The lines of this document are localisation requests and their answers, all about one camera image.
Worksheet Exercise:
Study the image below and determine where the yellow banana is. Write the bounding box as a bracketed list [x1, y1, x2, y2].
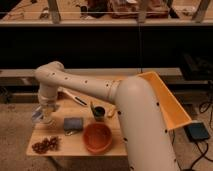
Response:
[107, 106, 116, 118]

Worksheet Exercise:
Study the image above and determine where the black cable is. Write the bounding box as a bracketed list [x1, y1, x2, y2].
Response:
[170, 96, 213, 171]

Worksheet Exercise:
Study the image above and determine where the black foot pedal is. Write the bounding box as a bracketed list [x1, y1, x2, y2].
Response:
[184, 122, 210, 142]

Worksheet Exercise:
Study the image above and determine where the yellow plastic bin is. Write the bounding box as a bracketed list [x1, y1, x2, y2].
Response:
[139, 71, 192, 130]

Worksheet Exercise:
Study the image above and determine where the dark mug with green tool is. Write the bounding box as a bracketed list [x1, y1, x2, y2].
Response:
[90, 103, 105, 121]

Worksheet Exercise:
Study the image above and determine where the small blue-grey towel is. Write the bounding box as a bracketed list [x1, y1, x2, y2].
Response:
[31, 108, 43, 123]

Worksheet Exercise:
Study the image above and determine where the white paper cup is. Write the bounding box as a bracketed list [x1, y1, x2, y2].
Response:
[35, 107, 54, 124]

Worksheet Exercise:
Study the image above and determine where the blue sponge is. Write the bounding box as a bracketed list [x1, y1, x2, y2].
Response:
[63, 117, 83, 131]

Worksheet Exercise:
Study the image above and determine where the orange bowl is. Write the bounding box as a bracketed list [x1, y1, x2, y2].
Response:
[82, 122, 112, 154]

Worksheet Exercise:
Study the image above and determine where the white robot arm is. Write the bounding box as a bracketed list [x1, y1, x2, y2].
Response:
[35, 62, 180, 171]

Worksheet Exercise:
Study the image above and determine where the bunch of red grapes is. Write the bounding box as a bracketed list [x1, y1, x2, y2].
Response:
[32, 136, 60, 154]

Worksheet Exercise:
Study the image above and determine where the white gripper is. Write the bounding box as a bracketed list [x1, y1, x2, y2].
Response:
[38, 94, 57, 122]

